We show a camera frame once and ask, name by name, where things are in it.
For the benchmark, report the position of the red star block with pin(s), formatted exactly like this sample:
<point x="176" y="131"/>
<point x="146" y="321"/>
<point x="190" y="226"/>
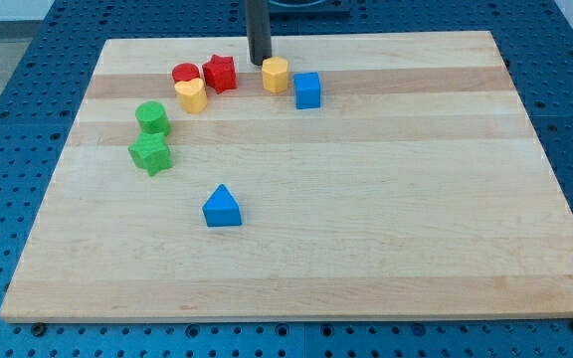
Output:
<point x="220" y="73"/>

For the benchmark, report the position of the green cylinder block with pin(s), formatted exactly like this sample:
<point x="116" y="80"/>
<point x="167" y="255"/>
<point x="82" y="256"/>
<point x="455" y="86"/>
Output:
<point x="152" y="118"/>

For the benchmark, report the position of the yellow hexagon block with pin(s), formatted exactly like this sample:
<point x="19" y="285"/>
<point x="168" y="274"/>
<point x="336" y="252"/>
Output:
<point x="275" y="74"/>

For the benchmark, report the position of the red cylinder block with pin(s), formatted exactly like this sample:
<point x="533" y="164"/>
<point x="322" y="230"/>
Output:
<point x="185" y="72"/>

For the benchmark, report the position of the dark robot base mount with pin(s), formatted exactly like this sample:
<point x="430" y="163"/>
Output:
<point x="310" y="7"/>

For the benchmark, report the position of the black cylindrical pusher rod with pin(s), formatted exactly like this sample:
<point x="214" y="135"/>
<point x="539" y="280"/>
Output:
<point x="258" y="30"/>

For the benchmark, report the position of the green star block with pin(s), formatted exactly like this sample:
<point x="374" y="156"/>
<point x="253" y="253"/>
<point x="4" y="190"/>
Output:
<point x="150" y="152"/>

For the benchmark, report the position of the yellow heart block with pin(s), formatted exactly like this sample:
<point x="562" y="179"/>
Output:
<point x="192" y="95"/>

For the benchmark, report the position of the blue cube block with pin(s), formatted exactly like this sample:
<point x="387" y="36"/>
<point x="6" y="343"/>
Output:
<point x="307" y="90"/>

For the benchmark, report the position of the light wooden board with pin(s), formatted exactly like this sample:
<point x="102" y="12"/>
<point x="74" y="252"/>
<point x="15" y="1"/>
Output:
<point x="417" y="191"/>

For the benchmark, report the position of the blue triangle block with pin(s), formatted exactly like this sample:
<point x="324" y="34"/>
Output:
<point x="221" y="209"/>

